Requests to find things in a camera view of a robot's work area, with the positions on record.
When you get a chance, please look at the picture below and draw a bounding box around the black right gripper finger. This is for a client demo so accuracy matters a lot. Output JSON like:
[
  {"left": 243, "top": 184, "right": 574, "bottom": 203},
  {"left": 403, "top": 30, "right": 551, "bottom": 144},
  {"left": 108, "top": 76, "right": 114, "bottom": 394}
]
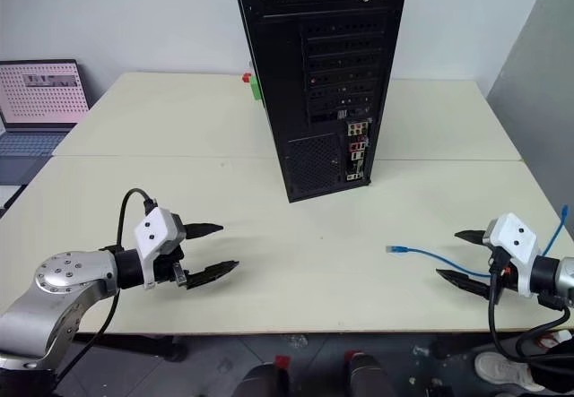
[
  {"left": 454, "top": 229, "right": 486, "bottom": 246},
  {"left": 435, "top": 269, "right": 491, "bottom": 301}
]

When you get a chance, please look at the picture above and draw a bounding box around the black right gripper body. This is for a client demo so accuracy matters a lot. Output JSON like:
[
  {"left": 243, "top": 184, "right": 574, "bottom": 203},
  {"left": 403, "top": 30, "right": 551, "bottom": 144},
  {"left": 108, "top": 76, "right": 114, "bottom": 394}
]
[{"left": 486, "top": 245, "right": 513, "bottom": 302}]

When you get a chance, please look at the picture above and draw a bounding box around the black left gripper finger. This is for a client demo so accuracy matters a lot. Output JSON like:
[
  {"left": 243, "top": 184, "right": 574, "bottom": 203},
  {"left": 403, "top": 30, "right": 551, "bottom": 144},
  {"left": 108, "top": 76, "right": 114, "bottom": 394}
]
[
  {"left": 185, "top": 260, "right": 240, "bottom": 291},
  {"left": 185, "top": 222, "right": 224, "bottom": 242}
]

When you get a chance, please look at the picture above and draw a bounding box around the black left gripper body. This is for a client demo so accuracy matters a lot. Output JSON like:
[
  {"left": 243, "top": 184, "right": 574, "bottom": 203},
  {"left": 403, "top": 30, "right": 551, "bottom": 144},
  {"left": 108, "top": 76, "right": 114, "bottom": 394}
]
[{"left": 152, "top": 244, "right": 190, "bottom": 289}]

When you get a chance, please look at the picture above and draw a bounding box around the white shoe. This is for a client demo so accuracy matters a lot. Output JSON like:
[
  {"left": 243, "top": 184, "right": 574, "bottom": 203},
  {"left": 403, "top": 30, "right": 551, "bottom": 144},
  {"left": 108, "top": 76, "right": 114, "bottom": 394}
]
[{"left": 474, "top": 351, "right": 546, "bottom": 393}]

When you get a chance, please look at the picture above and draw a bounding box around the dark rounded shape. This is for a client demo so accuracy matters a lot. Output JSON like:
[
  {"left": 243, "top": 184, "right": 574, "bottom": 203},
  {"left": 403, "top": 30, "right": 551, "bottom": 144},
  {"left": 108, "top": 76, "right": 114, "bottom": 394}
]
[
  {"left": 240, "top": 355, "right": 293, "bottom": 397},
  {"left": 344, "top": 350, "right": 396, "bottom": 397}
]

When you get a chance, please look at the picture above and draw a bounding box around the black desktop computer tower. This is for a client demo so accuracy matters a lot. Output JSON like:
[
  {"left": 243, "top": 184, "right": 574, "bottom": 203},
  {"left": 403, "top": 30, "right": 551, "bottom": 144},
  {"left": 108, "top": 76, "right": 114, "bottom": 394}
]
[{"left": 230, "top": 0, "right": 412, "bottom": 204}]

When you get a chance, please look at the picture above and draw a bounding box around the open grey laptop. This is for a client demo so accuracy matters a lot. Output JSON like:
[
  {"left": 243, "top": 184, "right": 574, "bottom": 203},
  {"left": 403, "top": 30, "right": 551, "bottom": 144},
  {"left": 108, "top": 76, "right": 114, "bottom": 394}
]
[{"left": 0, "top": 59, "right": 92, "bottom": 212}]

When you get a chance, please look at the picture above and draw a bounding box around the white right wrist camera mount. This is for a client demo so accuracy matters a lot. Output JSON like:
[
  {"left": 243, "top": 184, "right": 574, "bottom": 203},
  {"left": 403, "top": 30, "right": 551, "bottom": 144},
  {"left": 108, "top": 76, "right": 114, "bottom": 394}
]
[{"left": 482, "top": 211, "right": 542, "bottom": 299}]

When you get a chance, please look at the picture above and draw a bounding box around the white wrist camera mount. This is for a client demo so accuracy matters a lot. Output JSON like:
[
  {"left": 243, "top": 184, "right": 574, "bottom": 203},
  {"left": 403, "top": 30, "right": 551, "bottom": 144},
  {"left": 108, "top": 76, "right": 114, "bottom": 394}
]
[
  {"left": 133, "top": 207, "right": 187, "bottom": 290},
  {"left": 482, "top": 211, "right": 542, "bottom": 299}
]

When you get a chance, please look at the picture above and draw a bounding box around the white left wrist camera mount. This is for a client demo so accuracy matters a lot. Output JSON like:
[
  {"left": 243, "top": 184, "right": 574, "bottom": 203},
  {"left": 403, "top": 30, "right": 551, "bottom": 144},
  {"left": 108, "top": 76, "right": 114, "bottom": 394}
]
[{"left": 133, "top": 207, "right": 187, "bottom": 290}]

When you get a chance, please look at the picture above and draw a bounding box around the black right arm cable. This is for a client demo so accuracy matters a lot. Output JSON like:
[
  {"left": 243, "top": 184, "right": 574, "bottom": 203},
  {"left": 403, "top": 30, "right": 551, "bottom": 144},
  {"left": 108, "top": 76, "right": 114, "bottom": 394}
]
[{"left": 487, "top": 246, "right": 574, "bottom": 367}]

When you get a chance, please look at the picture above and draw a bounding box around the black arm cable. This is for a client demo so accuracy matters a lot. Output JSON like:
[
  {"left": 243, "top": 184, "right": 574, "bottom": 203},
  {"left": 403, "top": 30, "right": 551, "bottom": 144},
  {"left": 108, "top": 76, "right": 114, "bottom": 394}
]
[
  {"left": 487, "top": 246, "right": 574, "bottom": 367},
  {"left": 53, "top": 187, "right": 158, "bottom": 384}
]

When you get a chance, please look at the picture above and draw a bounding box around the blue ethernet cable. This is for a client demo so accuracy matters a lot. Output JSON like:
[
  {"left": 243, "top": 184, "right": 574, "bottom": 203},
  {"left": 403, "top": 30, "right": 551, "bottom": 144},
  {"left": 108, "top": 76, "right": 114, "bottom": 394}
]
[{"left": 386, "top": 205, "right": 570, "bottom": 280}]

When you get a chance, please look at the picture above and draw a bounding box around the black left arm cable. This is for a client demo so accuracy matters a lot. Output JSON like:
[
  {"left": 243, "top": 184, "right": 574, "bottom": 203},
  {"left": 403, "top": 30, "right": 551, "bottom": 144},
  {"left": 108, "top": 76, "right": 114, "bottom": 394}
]
[{"left": 53, "top": 187, "right": 158, "bottom": 384}]

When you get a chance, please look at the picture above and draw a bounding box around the red wire bundle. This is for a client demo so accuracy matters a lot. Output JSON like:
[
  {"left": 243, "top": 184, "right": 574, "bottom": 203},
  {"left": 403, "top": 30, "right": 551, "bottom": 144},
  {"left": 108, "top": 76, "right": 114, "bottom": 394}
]
[{"left": 535, "top": 331, "right": 571, "bottom": 350}]

